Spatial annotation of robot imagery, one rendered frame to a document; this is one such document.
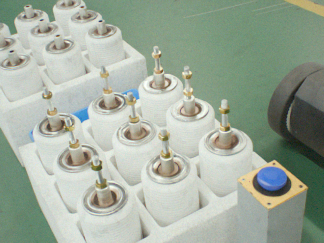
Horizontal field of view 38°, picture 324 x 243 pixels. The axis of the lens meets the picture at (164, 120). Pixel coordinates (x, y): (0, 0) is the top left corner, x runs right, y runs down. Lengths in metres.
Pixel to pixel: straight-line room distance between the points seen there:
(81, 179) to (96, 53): 0.50
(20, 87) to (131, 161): 0.42
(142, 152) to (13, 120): 0.43
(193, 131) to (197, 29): 0.91
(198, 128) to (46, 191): 0.31
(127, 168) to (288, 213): 0.33
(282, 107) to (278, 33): 0.64
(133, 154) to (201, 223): 0.17
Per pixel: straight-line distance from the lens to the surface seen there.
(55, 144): 0.92
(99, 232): 0.77
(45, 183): 0.94
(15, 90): 1.20
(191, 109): 0.91
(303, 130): 1.13
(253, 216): 0.70
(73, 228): 0.85
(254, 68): 1.53
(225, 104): 0.80
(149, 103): 0.99
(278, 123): 1.15
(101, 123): 0.95
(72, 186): 0.85
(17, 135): 1.22
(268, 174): 0.68
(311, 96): 1.08
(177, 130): 0.91
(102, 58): 1.25
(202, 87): 1.45
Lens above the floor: 0.80
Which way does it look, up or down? 37 degrees down
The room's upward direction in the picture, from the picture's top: 7 degrees counter-clockwise
